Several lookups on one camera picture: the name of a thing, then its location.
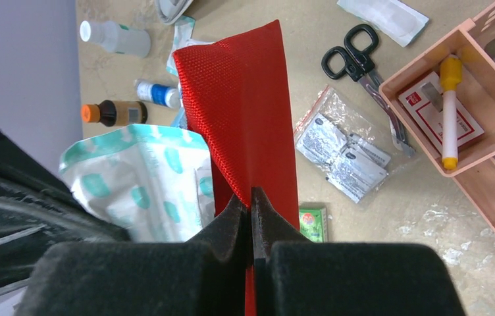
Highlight yellow white marker pen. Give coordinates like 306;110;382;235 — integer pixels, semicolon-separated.
440;55;462;171

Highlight grey open medicine case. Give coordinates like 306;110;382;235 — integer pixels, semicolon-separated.
154;0;193;25

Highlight teal dotted gauze packet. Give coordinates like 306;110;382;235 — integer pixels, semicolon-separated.
59;124;216;242

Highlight white bottle blue label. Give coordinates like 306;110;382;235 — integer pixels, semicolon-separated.
135;79;182;109

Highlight white plaster packet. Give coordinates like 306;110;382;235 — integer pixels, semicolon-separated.
336;0;429;47

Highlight clear bag of sachets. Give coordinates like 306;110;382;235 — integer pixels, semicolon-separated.
294;86;417;203

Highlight blue clear wipes packet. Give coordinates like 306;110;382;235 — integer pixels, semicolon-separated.
171;107;188;130

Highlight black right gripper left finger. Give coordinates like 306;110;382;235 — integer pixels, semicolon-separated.
16;197;247;315

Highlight white blue mask packet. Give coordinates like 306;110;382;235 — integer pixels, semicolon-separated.
166;16;211;76

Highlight clear white cap bottle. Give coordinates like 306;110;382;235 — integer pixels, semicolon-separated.
79;20;151;58

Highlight brown bottle orange cap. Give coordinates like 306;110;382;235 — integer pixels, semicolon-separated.
80;100;148;127

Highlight red fabric pouch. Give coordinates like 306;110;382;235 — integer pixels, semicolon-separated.
174;20;303;315

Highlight red white card box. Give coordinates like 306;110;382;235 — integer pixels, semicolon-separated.
398;72;484;151

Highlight black handled scissors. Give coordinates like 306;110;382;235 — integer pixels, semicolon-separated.
321;23;415;157

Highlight small green box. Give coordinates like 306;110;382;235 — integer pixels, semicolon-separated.
299;207;328;243

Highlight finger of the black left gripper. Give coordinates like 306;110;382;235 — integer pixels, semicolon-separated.
0;131;130;296

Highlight peach plastic desk organizer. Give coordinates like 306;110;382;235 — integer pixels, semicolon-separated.
380;2;495;232

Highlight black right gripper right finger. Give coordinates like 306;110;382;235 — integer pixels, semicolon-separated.
251;188;465;315

